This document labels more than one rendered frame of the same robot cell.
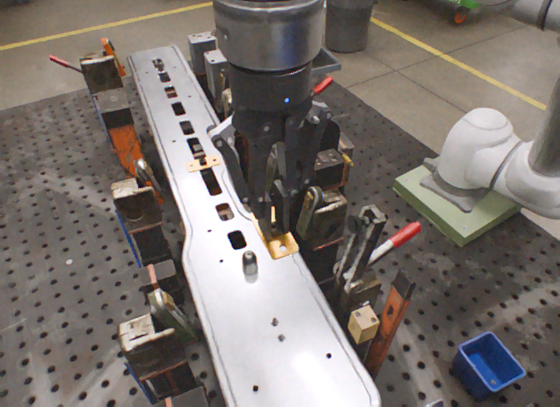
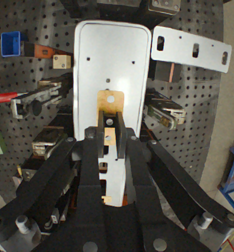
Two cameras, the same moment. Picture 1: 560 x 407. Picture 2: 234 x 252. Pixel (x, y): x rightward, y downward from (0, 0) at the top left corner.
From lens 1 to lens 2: 0.34 m
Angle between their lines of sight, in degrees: 29
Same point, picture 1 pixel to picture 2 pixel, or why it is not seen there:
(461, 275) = not seen: outside the picture
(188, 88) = not seen: hidden behind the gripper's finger
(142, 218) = not seen: hidden behind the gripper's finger
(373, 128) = (3, 184)
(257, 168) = (145, 170)
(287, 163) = (94, 166)
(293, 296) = (89, 100)
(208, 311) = (137, 113)
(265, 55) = not seen: outside the picture
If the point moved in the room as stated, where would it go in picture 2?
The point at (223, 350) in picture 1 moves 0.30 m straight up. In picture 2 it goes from (139, 88) to (189, 129)
